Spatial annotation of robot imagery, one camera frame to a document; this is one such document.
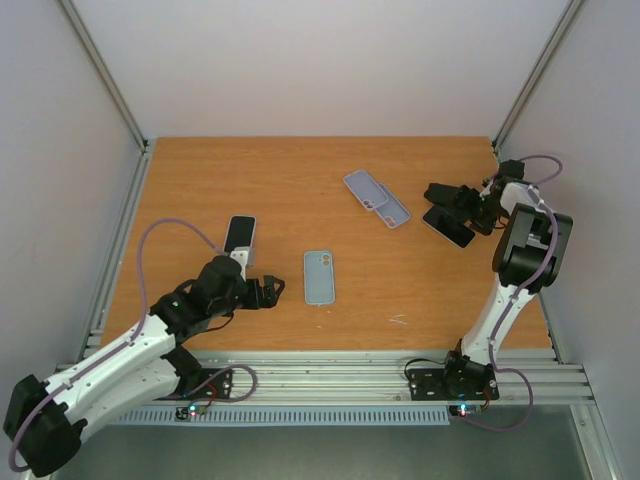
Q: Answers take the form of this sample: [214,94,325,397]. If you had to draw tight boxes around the aluminium rail frame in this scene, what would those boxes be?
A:
[54,349,596,406]

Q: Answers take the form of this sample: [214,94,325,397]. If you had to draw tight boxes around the lavender phone case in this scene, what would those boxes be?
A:
[222,215,259,254]

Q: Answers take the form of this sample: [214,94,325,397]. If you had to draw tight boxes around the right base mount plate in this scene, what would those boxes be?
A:
[407,368,500,401]

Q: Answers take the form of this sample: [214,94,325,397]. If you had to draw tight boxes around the purple cable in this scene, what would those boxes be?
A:
[459,154,564,432]
[9,218,226,472]

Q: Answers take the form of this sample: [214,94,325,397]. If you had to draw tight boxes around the base mount plate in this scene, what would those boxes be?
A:
[407,368,500,401]
[191,369,233,400]

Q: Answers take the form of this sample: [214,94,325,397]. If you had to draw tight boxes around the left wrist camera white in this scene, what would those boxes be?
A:
[229,246,254,280]

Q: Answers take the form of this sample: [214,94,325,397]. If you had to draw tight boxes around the black phone green edge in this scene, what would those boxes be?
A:
[224,216,256,251]

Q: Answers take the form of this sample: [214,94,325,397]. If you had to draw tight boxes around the left controller board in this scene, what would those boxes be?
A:
[174,405,208,421]

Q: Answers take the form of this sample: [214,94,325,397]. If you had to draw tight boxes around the black phone case top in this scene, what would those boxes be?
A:
[424,183,460,207]

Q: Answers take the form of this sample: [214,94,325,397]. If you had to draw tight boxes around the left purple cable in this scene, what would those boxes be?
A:
[9,218,226,472]

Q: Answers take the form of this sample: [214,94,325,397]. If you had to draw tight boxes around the light blue phone case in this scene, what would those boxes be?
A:
[303,250,336,306]

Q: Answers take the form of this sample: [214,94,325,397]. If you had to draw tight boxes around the black phone white edge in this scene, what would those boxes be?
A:
[422,206,475,248]

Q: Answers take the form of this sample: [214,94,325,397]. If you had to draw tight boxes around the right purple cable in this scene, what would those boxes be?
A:
[459,154,564,432]

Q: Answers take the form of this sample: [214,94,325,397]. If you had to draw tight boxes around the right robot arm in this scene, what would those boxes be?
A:
[441,155,574,399]

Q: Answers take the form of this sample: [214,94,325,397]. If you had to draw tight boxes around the right controller board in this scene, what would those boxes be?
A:
[448,403,487,418]

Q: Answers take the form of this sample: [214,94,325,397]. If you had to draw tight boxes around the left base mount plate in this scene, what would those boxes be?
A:
[191,369,233,400]

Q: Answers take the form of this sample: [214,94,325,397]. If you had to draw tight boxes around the grey slotted cable duct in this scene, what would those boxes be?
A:
[113,405,450,428]

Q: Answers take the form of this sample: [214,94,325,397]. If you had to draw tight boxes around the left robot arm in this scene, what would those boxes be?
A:
[3,254,285,477]

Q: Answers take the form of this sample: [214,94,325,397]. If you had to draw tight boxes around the controller board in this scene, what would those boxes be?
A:
[448,403,487,418]
[174,405,208,421]

